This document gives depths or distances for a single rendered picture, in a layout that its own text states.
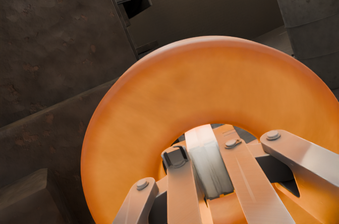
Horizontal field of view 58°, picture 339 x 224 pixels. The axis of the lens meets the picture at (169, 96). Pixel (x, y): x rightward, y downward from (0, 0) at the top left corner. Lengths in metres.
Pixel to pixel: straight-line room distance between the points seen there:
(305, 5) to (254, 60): 2.52
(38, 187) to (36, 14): 0.28
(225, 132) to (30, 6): 0.45
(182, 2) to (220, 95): 7.13
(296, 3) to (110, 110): 2.57
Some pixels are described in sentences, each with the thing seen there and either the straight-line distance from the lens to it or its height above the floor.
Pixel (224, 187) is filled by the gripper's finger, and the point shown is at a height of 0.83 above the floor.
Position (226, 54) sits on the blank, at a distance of 0.16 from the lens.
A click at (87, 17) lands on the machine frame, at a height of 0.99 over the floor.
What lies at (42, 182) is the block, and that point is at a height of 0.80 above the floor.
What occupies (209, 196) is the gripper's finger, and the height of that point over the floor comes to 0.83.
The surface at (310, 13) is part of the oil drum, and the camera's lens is 2.68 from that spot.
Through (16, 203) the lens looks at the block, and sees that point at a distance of 0.42.
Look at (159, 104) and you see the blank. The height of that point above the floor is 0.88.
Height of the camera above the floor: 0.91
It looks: 11 degrees down
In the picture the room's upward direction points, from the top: 22 degrees counter-clockwise
